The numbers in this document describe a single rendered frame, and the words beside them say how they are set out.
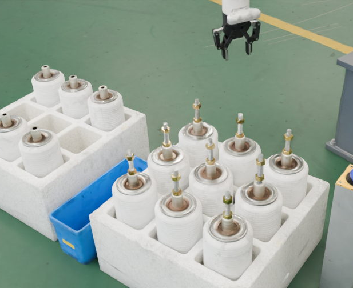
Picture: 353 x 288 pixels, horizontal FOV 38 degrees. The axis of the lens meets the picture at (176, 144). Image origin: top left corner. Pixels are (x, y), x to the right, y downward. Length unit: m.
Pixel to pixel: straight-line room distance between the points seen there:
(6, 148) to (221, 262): 0.66
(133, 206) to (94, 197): 0.29
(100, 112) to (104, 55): 0.89
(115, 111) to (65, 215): 0.31
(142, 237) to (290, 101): 0.95
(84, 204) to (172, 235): 0.37
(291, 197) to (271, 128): 0.59
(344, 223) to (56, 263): 0.68
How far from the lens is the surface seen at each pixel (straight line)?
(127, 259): 1.15
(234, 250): 0.97
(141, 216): 1.10
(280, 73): 2.04
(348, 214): 1.04
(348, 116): 1.54
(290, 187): 1.13
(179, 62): 2.14
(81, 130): 1.46
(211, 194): 1.08
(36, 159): 1.28
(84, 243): 1.24
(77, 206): 1.32
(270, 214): 1.04
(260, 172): 1.02
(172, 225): 1.01
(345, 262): 1.13
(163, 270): 1.07
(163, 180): 1.15
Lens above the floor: 0.95
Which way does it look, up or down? 35 degrees down
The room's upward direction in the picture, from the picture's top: 4 degrees counter-clockwise
